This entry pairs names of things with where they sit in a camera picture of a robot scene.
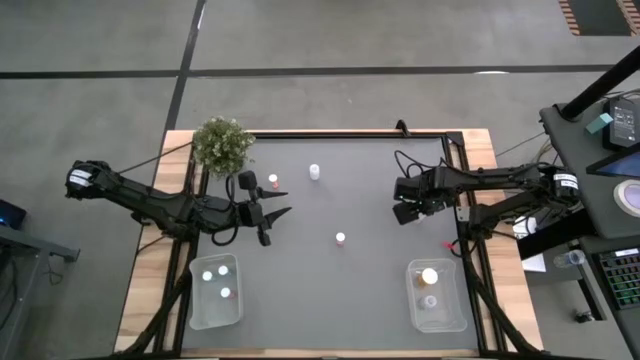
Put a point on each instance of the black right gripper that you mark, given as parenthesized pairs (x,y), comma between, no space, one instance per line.
(420,192)

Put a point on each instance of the blue pill bottle white cap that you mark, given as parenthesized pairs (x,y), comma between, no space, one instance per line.
(207,275)

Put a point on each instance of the white paper sheet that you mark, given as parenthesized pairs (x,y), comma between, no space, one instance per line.
(534,263)

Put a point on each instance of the black device blue light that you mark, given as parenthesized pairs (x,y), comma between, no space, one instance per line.
(10,216)

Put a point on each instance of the potted plant white flowers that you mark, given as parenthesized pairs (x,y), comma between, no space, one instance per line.
(222,145)

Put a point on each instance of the keyboard with green keys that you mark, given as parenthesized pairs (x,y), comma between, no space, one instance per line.
(622,277)

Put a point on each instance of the small teal box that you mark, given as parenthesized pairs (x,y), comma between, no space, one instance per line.
(599,123)

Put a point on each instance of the pink pill bottle white cap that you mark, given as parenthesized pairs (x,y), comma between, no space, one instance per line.
(226,292)
(340,237)

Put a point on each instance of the black pole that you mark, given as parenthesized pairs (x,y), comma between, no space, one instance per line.
(600,85)

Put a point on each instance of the green pill bottle white cap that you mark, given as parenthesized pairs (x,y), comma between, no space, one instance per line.
(223,270)

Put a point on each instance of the clear water bottle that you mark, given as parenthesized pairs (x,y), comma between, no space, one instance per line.
(570,258)

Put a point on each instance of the white round disc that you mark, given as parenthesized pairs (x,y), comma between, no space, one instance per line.
(631,197)

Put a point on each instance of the green floor mat brick border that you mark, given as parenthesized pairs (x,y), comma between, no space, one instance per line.
(600,17)

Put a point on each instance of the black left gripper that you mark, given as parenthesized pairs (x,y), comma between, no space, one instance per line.
(250,214)

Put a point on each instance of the salmon pill bottle white cap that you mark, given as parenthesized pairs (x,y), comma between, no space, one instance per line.
(272,178)

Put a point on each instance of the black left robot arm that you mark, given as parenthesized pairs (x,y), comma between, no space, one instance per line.
(150,202)

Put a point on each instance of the grey table mat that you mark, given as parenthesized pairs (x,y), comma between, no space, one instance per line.
(325,300)

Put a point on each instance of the large orange pill bottle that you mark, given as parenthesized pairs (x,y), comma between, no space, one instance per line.
(429,276)

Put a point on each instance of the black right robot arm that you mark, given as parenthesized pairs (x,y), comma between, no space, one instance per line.
(500,175)

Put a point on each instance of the grey metal stand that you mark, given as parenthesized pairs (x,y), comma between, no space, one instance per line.
(30,250)

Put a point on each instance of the black power adapter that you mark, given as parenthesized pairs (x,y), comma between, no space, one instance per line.
(622,122)

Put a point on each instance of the tablet with blue screen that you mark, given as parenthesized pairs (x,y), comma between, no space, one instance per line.
(620,166)

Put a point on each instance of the clear plastic bin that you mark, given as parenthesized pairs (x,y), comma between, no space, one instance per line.
(447,320)
(215,315)

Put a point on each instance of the dark grey side desk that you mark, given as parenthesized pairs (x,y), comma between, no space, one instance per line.
(590,210)

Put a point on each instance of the black table clamp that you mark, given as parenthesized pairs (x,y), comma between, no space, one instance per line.
(402,128)

